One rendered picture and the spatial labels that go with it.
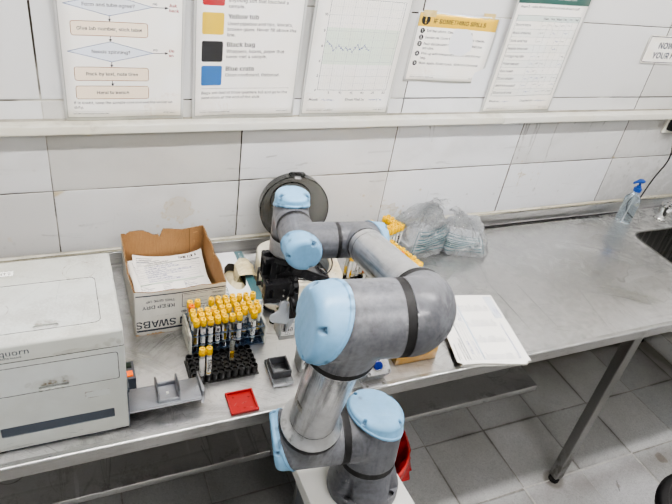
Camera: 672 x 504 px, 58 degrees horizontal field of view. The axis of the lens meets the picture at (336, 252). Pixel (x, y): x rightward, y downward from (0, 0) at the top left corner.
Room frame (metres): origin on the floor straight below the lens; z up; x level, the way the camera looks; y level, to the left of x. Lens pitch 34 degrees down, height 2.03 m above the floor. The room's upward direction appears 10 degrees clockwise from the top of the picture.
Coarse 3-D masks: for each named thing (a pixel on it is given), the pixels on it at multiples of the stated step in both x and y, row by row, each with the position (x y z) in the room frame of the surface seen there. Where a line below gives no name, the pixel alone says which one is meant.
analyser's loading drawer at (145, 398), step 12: (156, 384) 0.95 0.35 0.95; (168, 384) 0.98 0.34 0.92; (180, 384) 0.99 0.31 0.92; (192, 384) 1.00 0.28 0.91; (132, 396) 0.93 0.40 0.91; (144, 396) 0.94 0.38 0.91; (156, 396) 0.94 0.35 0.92; (168, 396) 0.95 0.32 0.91; (180, 396) 0.95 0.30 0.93; (192, 396) 0.96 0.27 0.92; (204, 396) 0.97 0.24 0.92; (132, 408) 0.90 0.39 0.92; (144, 408) 0.90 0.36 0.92
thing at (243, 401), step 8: (232, 392) 1.02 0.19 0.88; (240, 392) 1.03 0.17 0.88; (248, 392) 1.04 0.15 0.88; (232, 400) 1.00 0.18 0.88; (240, 400) 1.01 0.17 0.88; (248, 400) 1.01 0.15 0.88; (232, 408) 0.98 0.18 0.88; (240, 408) 0.98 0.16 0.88; (248, 408) 0.99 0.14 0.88; (256, 408) 0.99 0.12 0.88
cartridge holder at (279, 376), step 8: (264, 360) 1.15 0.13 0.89; (272, 360) 1.13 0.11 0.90; (280, 360) 1.14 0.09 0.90; (272, 368) 1.10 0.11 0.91; (280, 368) 1.13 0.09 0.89; (288, 368) 1.12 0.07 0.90; (272, 376) 1.09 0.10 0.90; (280, 376) 1.09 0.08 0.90; (288, 376) 1.10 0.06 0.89; (272, 384) 1.07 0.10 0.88; (280, 384) 1.07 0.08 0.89; (288, 384) 1.08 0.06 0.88
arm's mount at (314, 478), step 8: (296, 472) 0.82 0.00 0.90; (304, 472) 0.82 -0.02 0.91; (312, 472) 0.82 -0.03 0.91; (320, 472) 0.82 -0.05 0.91; (296, 480) 0.81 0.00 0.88; (304, 480) 0.80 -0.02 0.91; (312, 480) 0.80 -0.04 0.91; (320, 480) 0.80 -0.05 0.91; (400, 480) 0.83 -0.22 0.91; (304, 488) 0.78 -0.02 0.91; (312, 488) 0.78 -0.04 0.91; (320, 488) 0.78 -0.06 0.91; (400, 488) 0.81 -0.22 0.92; (304, 496) 0.77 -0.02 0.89; (312, 496) 0.76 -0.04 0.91; (320, 496) 0.76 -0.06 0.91; (328, 496) 0.77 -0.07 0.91; (400, 496) 0.79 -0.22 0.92; (408, 496) 0.80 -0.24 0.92
